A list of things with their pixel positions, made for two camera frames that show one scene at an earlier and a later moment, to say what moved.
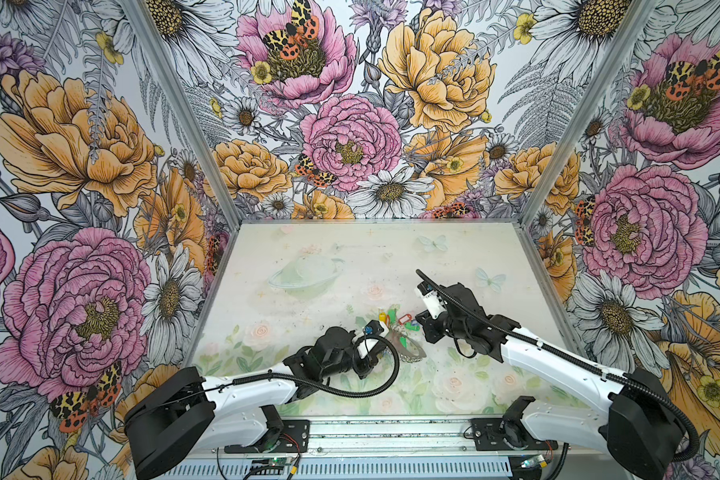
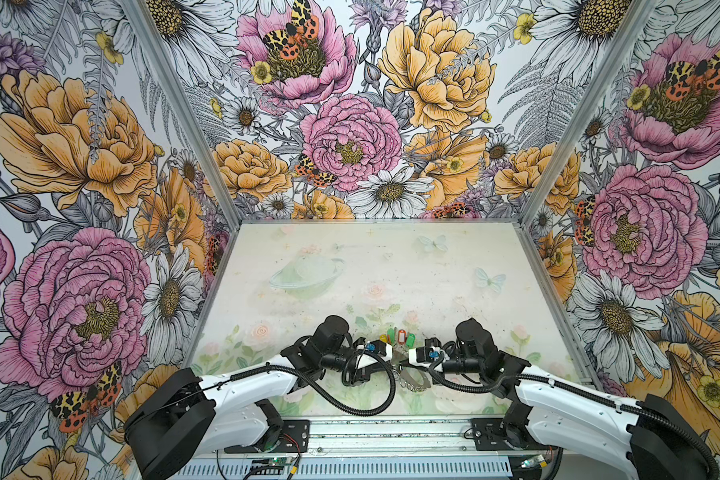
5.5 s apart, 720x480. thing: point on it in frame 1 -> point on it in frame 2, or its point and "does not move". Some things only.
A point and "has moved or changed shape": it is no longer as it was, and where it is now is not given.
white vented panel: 282,469 does not move
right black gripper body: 436,329 -> 436,375
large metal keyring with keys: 400,338 has moved or changed shape
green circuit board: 279,461 does not move
